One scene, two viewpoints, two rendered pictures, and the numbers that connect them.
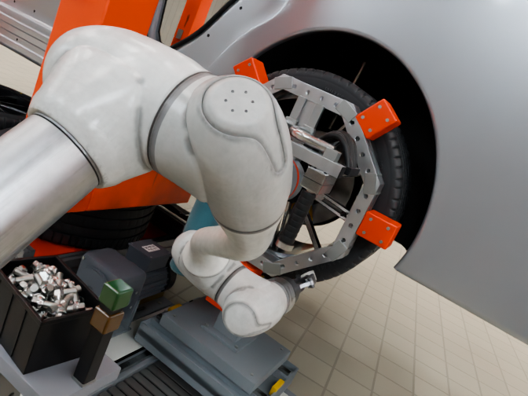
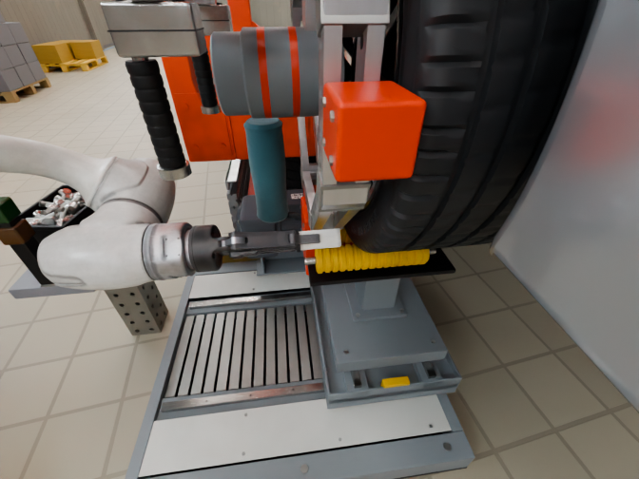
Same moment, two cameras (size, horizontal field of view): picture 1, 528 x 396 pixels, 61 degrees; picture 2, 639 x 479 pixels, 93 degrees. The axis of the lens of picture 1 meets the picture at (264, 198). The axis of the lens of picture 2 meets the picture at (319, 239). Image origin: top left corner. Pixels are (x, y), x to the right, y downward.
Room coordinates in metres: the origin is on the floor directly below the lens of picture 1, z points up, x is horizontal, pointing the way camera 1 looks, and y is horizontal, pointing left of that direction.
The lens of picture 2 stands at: (1.01, -0.56, 0.94)
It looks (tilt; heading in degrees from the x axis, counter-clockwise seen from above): 37 degrees down; 60
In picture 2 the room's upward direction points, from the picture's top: straight up
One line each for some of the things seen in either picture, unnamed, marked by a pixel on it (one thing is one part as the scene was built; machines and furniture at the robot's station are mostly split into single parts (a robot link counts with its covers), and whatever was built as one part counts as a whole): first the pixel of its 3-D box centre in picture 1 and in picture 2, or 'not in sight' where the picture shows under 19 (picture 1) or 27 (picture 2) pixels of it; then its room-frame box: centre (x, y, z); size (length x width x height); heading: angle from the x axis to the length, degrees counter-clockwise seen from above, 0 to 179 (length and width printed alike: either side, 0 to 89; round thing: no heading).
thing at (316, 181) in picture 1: (319, 179); (158, 28); (1.05, -0.10, 0.93); 0.09 x 0.05 x 0.05; 158
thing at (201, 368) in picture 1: (219, 353); (370, 317); (1.47, -0.09, 0.13); 0.50 x 0.36 x 0.10; 68
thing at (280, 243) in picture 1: (297, 218); (159, 120); (1.03, -0.09, 0.83); 0.04 x 0.04 x 0.16
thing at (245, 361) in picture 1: (240, 310); (377, 277); (1.46, -0.09, 0.32); 0.40 x 0.30 x 0.28; 68
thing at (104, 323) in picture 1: (107, 317); (14, 231); (0.72, 0.17, 0.59); 0.04 x 0.04 x 0.04; 68
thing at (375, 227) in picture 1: (379, 229); (365, 128); (1.19, -0.32, 0.85); 0.09 x 0.08 x 0.07; 68
